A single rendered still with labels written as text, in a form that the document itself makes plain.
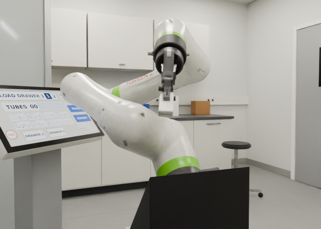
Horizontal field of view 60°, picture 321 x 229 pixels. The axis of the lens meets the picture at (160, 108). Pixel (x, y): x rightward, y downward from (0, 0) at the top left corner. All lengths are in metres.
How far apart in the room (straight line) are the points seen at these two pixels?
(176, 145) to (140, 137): 0.13
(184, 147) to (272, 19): 4.20
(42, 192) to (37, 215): 0.10
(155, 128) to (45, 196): 0.75
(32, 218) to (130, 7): 3.52
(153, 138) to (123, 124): 0.09
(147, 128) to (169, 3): 3.98
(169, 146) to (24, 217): 0.80
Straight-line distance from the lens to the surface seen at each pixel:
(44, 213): 1.38
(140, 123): 0.71
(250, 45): 5.19
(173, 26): 0.85
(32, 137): 1.16
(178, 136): 0.82
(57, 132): 1.24
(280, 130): 4.60
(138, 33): 3.92
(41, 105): 1.31
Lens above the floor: 1.14
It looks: 2 degrees down
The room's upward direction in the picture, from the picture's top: straight up
